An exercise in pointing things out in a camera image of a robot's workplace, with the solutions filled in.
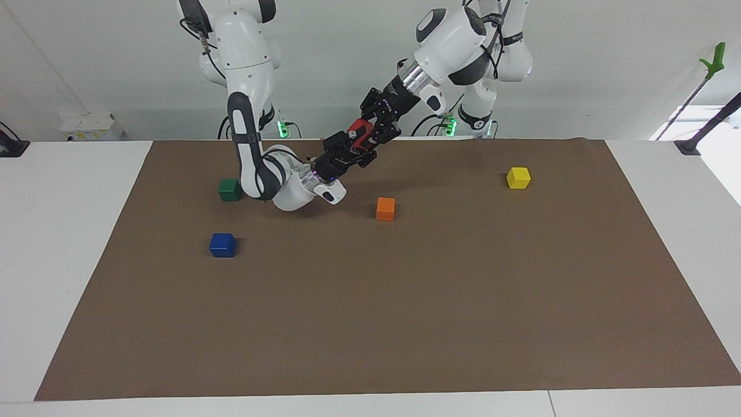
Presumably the black table clamp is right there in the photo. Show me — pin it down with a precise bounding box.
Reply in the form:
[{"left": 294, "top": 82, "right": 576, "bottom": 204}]
[{"left": 0, "top": 122, "right": 31, "bottom": 158}]

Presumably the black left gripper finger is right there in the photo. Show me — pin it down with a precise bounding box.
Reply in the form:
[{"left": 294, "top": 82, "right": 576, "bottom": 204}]
[
  {"left": 370, "top": 118, "right": 402, "bottom": 147},
  {"left": 360, "top": 87, "right": 387, "bottom": 118}
]

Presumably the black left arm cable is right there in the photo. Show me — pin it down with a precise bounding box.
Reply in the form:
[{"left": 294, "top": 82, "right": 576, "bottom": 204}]
[{"left": 479, "top": 0, "right": 511, "bottom": 79}]

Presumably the white box with yellow label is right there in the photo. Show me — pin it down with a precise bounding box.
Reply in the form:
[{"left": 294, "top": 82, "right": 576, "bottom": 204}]
[{"left": 60, "top": 112, "right": 125, "bottom": 142}]

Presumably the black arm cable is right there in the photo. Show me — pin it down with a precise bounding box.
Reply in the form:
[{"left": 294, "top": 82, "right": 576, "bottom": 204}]
[
  {"left": 479, "top": 0, "right": 511, "bottom": 79},
  {"left": 179, "top": 17, "right": 228, "bottom": 82}
]

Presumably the red wooden block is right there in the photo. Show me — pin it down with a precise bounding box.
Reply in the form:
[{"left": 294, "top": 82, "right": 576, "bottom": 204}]
[{"left": 347, "top": 118, "right": 375, "bottom": 150}]

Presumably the blue wooden block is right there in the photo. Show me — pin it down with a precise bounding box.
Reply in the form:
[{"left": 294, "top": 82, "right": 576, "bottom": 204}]
[{"left": 209, "top": 233, "right": 237, "bottom": 258}]

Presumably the black stand with slanted bar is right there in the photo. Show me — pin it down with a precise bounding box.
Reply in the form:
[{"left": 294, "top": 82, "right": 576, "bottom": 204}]
[{"left": 674, "top": 92, "right": 741, "bottom": 156}]

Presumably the brown paper mat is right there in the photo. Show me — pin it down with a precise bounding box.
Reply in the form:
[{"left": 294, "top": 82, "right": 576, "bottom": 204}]
[{"left": 34, "top": 138, "right": 741, "bottom": 401}]

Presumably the thin pole with green tip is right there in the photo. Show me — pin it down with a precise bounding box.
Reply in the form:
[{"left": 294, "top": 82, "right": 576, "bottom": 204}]
[{"left": 657, "top": 42, "right": 727, "bottom": 141}]

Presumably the black left base cable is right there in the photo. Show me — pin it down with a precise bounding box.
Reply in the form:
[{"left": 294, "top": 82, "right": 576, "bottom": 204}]
[{"left": 411, "top": 96, "right": 465, "bottom": 137}]

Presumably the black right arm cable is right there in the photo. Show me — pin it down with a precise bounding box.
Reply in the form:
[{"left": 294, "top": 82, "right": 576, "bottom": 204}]
[{"left": 179, "top": 17, "right": 228, "bottom": 82}]

